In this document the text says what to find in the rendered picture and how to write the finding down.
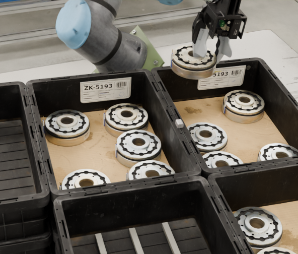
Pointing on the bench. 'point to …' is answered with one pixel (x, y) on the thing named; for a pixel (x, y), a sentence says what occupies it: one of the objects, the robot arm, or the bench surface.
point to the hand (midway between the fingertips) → (206, 56)
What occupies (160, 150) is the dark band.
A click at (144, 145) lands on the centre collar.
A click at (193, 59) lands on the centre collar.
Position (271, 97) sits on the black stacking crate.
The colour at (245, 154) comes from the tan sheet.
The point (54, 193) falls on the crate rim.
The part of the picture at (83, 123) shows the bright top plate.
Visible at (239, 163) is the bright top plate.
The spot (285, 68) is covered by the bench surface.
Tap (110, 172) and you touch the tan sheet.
